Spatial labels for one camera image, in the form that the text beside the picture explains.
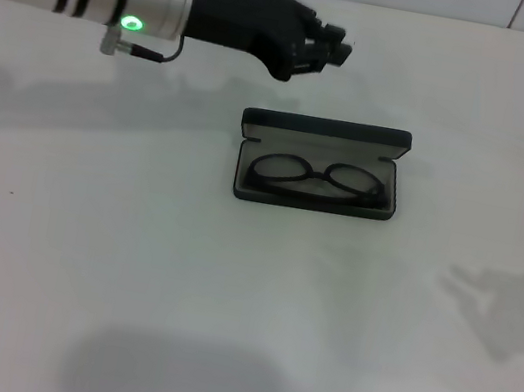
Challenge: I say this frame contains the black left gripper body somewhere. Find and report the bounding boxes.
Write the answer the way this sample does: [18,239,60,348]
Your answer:
[177,0,326,89]

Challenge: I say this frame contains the black glasses case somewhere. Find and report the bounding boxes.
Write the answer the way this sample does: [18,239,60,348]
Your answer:
[227,101,416,229]

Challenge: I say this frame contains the black glasses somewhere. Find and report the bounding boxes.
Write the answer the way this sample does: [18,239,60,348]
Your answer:
[243,146,391,214]

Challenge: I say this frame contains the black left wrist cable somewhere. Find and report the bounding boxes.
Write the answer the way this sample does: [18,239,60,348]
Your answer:
[96,20,187,69]

